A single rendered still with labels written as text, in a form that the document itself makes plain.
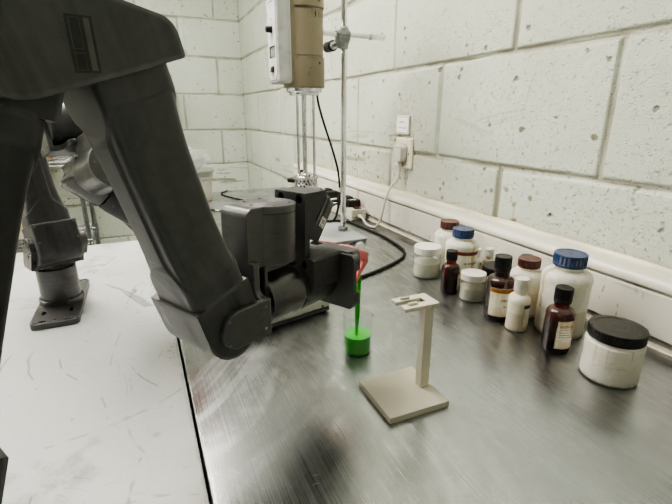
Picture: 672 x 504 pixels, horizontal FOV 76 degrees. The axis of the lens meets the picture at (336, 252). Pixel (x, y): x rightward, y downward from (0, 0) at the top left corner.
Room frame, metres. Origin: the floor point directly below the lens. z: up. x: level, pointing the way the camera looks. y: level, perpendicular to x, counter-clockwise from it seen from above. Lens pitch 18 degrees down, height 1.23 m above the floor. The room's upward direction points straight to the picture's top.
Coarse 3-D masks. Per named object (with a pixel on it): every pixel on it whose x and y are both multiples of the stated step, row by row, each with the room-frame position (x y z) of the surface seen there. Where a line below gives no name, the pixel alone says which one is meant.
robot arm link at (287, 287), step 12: (288, 264) 0.44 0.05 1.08; (264, 276) 0.39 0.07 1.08; (276, 276) 0.41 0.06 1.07; (288, 276) 0.42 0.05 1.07; (300, 276) 0.43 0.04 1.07; (264, 288) 0.39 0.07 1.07; (276, 288) 0.39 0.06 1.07; (288, 288) 0.41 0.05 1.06; (300, 288) 0.42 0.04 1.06; (276, 300) 0.39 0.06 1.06; (288, 300) 0.40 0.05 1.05; (300, 300) 0.42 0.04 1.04; (276, 312) 0.39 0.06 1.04; (288, 312) 0.41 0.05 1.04
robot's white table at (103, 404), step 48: (96, 288) 0.79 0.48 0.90; (144, 288) 0.79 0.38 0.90; (48, 336) 0.60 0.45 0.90; (96, 336) 0.60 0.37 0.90; (144, 336) 0.60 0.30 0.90; (0, 384) 0.47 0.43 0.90; (48, 384) 0.47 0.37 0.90; (96, 384) 0.47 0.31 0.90; (144, 384) 0.47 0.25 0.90; (0, 432) 0.39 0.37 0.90; (48, 432) 0.39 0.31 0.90; (96, 432) 0.39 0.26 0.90; (144, 432) 0.39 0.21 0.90; (192, 432) 0.39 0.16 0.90; (48, 480) 0.32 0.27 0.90; (96, 480) 0.32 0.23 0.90; (144, 480) 0.32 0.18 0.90; (192, 480) 0.32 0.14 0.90
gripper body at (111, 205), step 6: (108, 198) 0.58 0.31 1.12; (114, 198) 0.58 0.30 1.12; (102, 204) 0.58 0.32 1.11; (108, 204) 0.58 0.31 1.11; (114, 204) 0.58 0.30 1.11; (108, 210) 0.59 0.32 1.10; (114, 210) 0.59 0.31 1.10; (120, 210) 0.59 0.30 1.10; (114, 216) 0.60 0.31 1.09; (120, 216) 0.59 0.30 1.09; (126, 222) 0.60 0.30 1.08
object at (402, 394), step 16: (400, 304) 0.45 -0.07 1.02; (416, 304) 0.45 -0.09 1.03; (432, 304) 0.45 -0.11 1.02; (432, 320) 0.46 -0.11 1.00; (416, 368) 0.47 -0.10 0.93; (368, 384) 0.46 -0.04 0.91; (384, 384) 0.46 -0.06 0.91; (400, 384) 0.46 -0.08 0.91; (416, 384) 0.46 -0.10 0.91; (384, 400) 0.43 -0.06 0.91; (400, 400) 0.43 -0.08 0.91; (416, 400) 0.43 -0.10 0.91; (432, 400) 0.43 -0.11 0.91; (448, 400) 0.43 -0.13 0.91; (384, 416) 0.41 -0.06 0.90; (400, 416) 0.40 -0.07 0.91
